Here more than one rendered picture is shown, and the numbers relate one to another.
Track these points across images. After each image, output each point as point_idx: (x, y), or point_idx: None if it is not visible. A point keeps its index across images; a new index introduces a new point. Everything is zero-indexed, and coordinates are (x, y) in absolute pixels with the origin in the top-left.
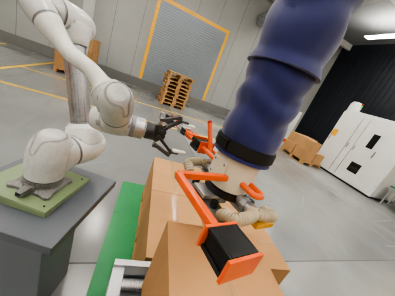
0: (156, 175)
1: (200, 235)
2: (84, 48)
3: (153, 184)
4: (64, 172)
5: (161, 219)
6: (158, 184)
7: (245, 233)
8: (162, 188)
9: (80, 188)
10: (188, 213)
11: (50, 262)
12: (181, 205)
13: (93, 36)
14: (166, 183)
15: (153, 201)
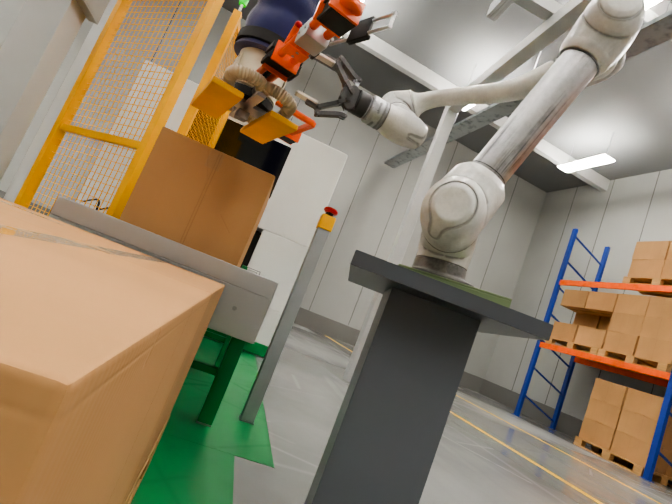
0: (172, 291)
1: (299, 138)
2: (562, 53)
3: (199, 292)
4: (420, 243)
5: (186, 274)
6: (166, 280)
7: (174, 131)
8: (151, 272)
9: None
10: (74, 233)
11: (345, 398)
12: (88, 241)
13: (587, 15)
14: (113, 262)
15: (207, 286)
